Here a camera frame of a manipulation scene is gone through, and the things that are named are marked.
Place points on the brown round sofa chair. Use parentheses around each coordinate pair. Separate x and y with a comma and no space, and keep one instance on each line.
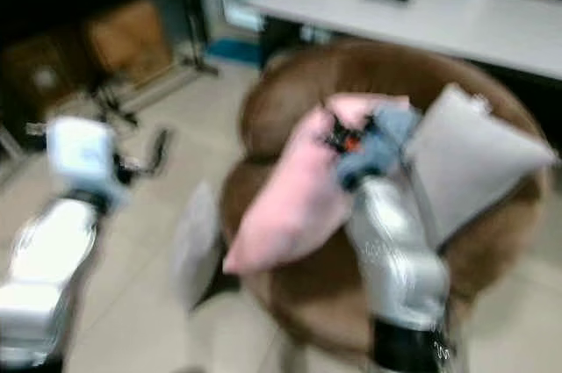
(316,312)

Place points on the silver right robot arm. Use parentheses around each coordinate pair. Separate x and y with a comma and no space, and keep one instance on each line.
(399,259)

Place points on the dark brown cardboard box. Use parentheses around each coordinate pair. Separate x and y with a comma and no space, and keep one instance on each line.
(44,75)

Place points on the pink pillow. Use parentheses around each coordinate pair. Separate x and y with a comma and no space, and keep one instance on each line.
(294,197)

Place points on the black metal shelf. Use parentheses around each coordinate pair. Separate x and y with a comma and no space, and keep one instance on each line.
(53,0)

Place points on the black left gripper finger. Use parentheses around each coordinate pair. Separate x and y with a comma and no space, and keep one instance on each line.
(37,129)
(161,150)

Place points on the white pillow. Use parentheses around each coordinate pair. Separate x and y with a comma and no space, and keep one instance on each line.
(195,246)

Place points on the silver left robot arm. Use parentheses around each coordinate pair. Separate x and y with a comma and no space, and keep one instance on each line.
(48,276)

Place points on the light grey square pillow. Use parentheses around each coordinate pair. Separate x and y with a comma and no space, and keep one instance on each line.
(474,158)

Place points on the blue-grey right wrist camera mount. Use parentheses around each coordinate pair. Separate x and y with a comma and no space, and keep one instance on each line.
(382,147)

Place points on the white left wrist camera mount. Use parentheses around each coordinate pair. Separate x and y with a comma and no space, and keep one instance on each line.
(82,152)

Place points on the white long table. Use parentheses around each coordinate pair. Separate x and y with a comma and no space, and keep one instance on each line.
(448,26)

